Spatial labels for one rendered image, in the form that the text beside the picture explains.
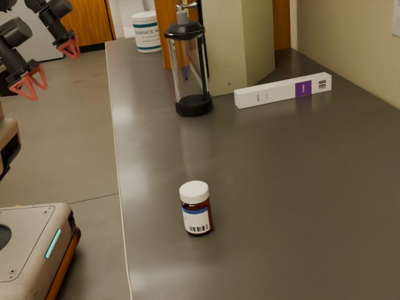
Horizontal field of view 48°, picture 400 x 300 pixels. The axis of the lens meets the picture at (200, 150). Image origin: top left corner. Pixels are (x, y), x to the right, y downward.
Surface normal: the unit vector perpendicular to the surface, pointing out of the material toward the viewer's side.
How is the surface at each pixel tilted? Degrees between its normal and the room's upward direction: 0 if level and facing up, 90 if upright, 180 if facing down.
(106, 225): 0
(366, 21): 90
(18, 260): 0
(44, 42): 90
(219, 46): 90
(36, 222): 0
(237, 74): 90
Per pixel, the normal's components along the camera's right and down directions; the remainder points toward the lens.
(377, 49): -0.97, 0.20
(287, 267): -0.12, -0.90
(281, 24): 0.21, 0.42
